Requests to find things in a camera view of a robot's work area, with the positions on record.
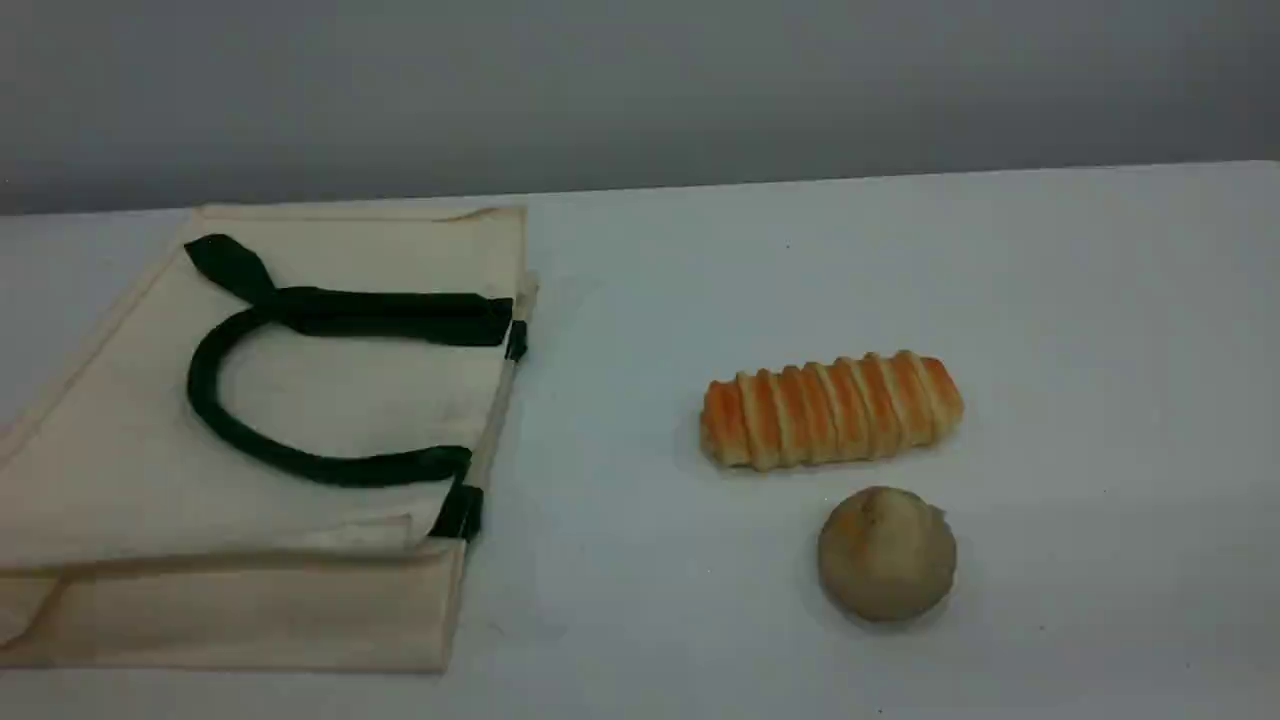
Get round egg yolk pastry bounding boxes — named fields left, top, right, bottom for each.
left=816, top=485, right=960, bottom=626

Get white canvas bag green handles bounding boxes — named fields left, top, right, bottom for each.
left=0, top=203, right=542, bottom=676

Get long striped orange bread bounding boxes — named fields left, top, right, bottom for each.
left=698, top=349, right=967, bottom=473

